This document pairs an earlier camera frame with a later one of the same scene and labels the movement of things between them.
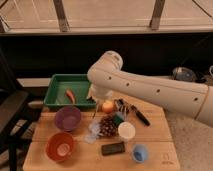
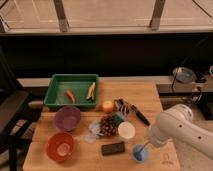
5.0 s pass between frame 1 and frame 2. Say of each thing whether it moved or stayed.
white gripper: moved
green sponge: stayed
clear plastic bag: stayed
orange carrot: stayed
